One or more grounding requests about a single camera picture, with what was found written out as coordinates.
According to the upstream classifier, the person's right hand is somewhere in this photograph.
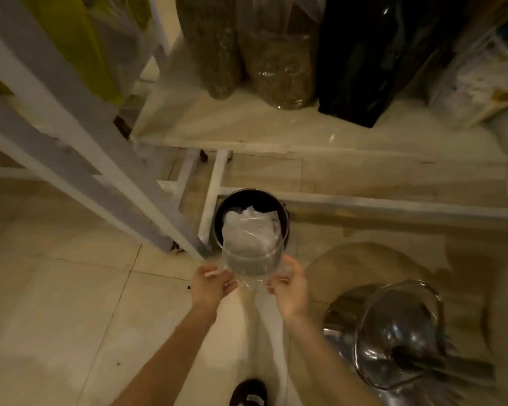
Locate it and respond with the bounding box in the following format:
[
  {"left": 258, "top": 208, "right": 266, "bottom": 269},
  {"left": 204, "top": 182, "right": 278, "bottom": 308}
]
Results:
[{"left": 265, "top": 254, "right": 311, "bottom": 320}]

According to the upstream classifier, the person's left hand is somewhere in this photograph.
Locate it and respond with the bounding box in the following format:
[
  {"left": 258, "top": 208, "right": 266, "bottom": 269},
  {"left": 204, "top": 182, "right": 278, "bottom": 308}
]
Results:
[{"left": 190, "top": 264, "right": 240, "bottom": 312}]

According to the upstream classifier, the clear plastic bag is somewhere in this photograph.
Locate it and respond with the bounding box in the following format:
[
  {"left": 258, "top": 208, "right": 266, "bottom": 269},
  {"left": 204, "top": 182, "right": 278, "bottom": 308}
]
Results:
[{"left": 220, "top": 206, "right": 292, "bottom": 293}]

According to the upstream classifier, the person's right forearm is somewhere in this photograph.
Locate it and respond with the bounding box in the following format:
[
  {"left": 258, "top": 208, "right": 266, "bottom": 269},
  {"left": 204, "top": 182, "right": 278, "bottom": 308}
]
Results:
[{"left": 284, "top": 313, "right": 384, "bottom": 406}]

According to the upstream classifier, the person's left forearm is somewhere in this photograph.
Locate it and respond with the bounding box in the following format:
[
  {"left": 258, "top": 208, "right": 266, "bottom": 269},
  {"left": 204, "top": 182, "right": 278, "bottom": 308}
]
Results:
[{"left": 110, "top": 305, "right": 218, "bottom": 406}]

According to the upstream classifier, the black round bin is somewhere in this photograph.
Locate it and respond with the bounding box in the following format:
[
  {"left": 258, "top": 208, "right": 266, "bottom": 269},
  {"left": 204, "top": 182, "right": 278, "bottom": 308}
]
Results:
[{"left": 213, "top": 189, "right": 289, "bottom": 255}]

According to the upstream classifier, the beige round sack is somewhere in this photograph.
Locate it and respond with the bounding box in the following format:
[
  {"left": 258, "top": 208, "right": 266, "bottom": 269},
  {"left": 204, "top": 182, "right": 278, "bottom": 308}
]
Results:
[{"left": 303, "top": 242, "right": 454, "bottom": 330}]

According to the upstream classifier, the person's black shoe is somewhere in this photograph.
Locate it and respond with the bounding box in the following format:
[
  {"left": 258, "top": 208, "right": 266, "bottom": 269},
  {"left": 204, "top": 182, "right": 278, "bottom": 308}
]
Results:
[{"left": 229, "top": 378, "right": 268, "bottom": 406}]

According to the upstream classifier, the white metal rack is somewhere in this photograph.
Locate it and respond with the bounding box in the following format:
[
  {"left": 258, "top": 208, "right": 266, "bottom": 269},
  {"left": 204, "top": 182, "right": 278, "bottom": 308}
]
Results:
[{"left": 0, "top": 0, "right": 213, "bottom": 261}]

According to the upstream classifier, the clear bag of brown herbs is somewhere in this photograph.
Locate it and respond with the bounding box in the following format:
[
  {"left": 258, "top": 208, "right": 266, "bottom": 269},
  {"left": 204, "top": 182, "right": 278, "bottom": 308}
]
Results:
[
  {"left": 236, "top": 0, "right": 322, "bottom": 110},
  {"left": 176, "top": 0, "right": 244, "bottom": 101}
]

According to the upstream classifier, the black plastic bag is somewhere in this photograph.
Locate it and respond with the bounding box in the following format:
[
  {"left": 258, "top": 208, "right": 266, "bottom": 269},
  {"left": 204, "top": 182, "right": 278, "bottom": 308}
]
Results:
[{"left": 317, "top": 0, "right": 470, "bottom": 128}]

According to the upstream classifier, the yellow-green bag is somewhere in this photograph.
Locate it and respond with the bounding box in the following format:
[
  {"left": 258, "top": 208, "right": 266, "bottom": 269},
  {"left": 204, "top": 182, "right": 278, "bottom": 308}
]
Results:
[{"left": 19, "top": 0, "right": 123, "bottom": 104}]

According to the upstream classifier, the white printed bag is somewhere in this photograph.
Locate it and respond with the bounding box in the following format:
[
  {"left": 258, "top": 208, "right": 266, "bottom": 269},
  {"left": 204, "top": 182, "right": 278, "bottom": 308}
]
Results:
[{"left": 428, "top": 12, "right": 508, "bottom": 131}]

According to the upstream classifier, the wooden shelf with white frame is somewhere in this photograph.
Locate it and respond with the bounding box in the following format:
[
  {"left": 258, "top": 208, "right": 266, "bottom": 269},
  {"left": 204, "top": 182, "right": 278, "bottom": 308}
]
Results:
[{"left": 131, "top": 36, "right": 508, "bottom": 250}]

